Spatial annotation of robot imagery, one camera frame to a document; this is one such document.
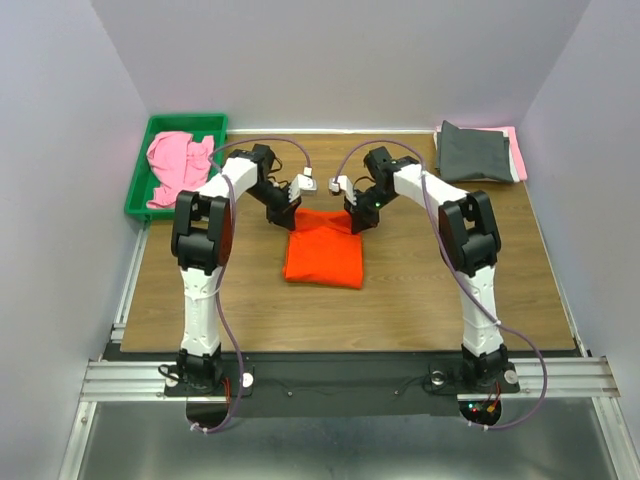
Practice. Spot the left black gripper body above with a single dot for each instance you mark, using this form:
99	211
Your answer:
275	200

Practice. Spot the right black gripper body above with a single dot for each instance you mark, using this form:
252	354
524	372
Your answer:
368	204

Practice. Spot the orange t shirt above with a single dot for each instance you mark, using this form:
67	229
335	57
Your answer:
322	250

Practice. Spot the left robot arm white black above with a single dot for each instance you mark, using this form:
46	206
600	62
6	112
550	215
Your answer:
201	241

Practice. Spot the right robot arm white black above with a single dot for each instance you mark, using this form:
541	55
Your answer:
468	240

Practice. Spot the pink crumpled t shirt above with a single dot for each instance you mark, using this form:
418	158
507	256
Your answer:
179	163

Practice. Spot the dark grey folded t shirt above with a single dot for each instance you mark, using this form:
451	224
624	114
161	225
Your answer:
473	155

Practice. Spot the green plastic bin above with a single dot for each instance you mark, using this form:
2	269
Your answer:
144	180

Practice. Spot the pink folded t shirt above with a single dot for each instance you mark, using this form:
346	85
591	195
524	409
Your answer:
517	164

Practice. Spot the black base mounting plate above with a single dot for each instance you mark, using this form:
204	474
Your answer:
280	385

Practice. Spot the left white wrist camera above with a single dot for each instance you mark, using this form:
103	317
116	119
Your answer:
301	186

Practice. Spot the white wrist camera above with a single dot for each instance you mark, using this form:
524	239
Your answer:
342	185
301	186

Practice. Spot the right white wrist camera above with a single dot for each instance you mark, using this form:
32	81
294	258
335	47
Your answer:
342	185

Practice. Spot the aluminium rail frame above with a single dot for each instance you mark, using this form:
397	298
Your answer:
564	423

